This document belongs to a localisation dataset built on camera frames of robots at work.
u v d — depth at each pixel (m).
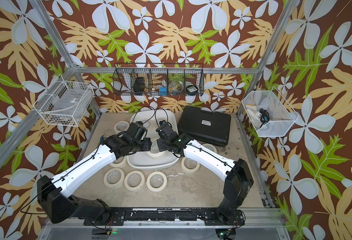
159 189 0.81
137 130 0.59
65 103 0.82
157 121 0.70
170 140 0.59
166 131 0.60
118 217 0.74
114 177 0.87
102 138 1.03
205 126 1.04
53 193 0.39
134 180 0.85
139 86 1.01
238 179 0.42
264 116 0.81
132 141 0.57
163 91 0.94
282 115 0.74
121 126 1.11
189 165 0.92
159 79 0.97
